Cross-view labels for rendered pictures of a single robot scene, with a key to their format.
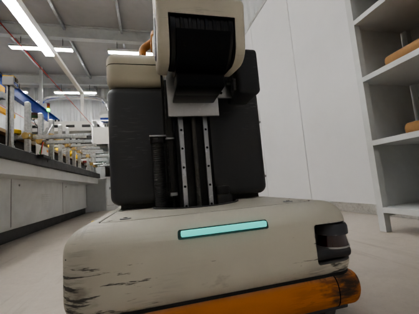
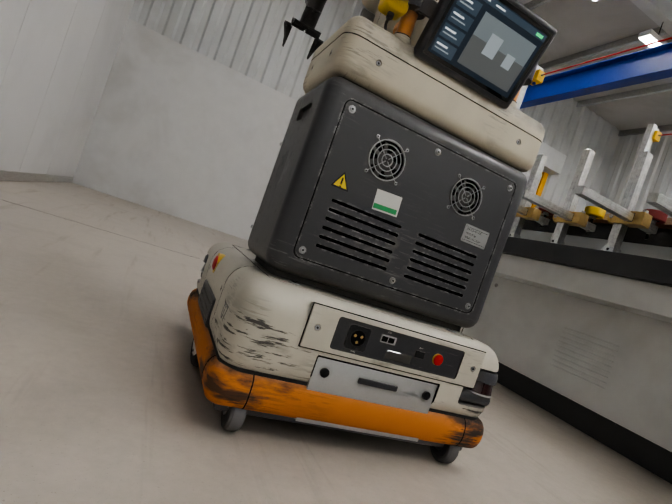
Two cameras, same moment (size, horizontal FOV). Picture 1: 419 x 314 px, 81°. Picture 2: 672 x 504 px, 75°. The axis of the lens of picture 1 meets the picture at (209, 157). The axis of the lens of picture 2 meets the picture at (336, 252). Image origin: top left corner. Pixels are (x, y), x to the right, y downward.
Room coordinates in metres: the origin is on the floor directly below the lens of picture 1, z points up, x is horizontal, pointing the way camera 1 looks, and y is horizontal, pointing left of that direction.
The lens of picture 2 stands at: (1.96, -0.16, 0.38)
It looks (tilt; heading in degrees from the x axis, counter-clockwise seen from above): 1 degrees down; 171
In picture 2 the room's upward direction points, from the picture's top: 19 degrees clockwise
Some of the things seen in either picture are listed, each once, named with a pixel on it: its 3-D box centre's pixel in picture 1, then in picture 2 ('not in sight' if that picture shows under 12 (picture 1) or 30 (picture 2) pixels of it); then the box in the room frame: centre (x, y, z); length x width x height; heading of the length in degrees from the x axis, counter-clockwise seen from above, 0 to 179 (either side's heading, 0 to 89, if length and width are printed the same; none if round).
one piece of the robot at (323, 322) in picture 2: not in sight; (399, 348); (1.14, 0.15, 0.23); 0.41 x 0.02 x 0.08; 104
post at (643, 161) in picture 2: not in sight; (625, 211); (0.47, 1.08, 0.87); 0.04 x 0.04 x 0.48; 14
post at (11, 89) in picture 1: (9, 116); not in sight; (1.67, 1.38, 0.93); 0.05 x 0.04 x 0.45; 14
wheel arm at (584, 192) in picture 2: not in sight; (617, 211); (0.53, 1.00, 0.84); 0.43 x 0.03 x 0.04; 104
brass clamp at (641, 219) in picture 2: not in sight; (628, 219); (0.49, 1.08, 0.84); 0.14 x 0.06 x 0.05; 14
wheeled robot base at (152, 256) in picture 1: (199, 241); (322, 329); (0.83, 0.06, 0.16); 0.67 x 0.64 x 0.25; 14
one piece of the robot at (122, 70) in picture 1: (186, 121); (394, 175); (0.92, 0.08, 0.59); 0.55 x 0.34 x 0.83; 103
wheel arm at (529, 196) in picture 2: not in sight; (558, 212); (0.29, 0.94, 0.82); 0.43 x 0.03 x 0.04; 104
